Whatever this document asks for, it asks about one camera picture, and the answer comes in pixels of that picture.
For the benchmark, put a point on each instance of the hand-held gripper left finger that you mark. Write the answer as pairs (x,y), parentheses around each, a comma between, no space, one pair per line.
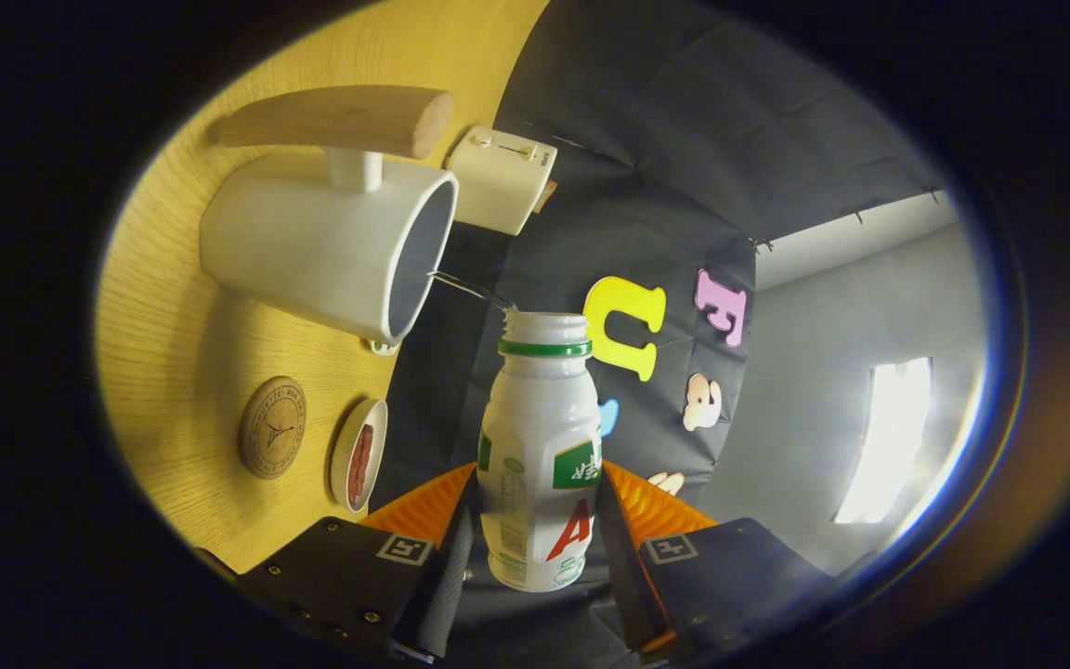
(447,581)

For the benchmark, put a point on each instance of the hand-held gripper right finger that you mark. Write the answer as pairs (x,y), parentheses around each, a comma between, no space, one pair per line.
(623,581)

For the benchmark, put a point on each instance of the white juice bottle green label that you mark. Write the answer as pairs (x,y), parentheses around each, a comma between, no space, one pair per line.
(535,437)

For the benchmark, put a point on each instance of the round cork coaster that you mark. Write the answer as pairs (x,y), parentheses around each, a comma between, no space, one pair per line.
(272,427)

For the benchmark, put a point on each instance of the thin juice stream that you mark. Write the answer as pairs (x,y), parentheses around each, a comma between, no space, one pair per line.
(470,289)

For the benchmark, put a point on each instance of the reddish meat slice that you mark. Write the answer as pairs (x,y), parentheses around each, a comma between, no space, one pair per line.
(360,465)

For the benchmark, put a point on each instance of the white round plate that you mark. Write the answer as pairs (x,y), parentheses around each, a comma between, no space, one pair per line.
(342,469)

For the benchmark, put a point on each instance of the white divided dish with beans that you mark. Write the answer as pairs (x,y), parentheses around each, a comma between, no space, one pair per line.
(384,348)

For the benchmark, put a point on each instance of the bright ceiling light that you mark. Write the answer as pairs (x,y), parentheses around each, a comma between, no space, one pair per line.
(883,437)

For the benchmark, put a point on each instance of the wooden table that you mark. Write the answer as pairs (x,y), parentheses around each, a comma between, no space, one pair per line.
(182,334)

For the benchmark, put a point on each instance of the white toaster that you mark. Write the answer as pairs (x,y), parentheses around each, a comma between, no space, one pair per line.
(498,181)

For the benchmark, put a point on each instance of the black backdrop cloth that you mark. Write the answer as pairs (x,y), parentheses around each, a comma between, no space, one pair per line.
(684,139)

